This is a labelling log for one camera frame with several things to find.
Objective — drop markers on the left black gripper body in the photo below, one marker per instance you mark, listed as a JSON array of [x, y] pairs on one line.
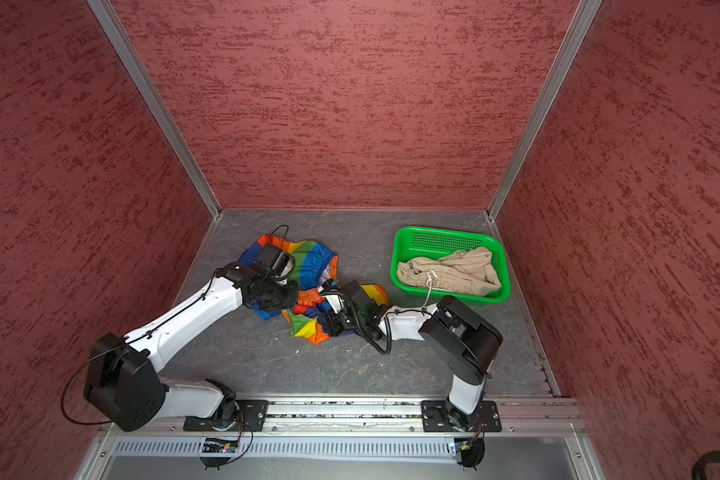
[[278, 295]]

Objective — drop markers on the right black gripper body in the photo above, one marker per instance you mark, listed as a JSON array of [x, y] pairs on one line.
[[344, 320]]

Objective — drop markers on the rainbow striped shorts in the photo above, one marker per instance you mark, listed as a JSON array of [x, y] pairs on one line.
[[315, 264]]

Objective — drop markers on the green plastic basket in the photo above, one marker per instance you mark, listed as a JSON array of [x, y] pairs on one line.
[[411, 242]]

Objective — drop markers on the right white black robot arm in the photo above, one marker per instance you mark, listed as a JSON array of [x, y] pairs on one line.
[[460, 337]]

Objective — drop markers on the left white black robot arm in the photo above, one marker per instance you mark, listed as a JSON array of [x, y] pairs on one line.
[[123, 379]]

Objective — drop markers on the beige shorts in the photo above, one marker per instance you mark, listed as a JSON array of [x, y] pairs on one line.
[[464, 272]]

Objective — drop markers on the left base connector board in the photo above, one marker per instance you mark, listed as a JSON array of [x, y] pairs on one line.
[[219, 446]]

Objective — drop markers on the base connector board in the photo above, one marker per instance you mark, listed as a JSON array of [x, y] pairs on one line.
[[219, 446], [469, 453]]

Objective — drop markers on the right base connector board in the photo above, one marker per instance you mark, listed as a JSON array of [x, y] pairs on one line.
[[469, 453]]

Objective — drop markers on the white perforated vent strip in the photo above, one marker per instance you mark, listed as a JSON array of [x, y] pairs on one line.
[[435, 449]]

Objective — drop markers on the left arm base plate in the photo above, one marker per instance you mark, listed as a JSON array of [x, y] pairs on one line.
[[231, 416]]

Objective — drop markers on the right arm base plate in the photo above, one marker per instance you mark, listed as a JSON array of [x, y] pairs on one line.
[[441, 416]]

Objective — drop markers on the aluminium front rail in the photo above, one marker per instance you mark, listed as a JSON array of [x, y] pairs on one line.
[[379, 416]]

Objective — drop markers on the left aluminium corner post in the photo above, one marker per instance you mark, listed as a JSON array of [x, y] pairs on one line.
[[107, 18]]

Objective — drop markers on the aluminium corner post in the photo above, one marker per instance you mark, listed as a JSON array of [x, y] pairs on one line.
[[107, 18], [579, 26]]

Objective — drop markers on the right aluminium corner post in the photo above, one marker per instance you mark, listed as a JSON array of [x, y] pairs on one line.
[[579, 26]]

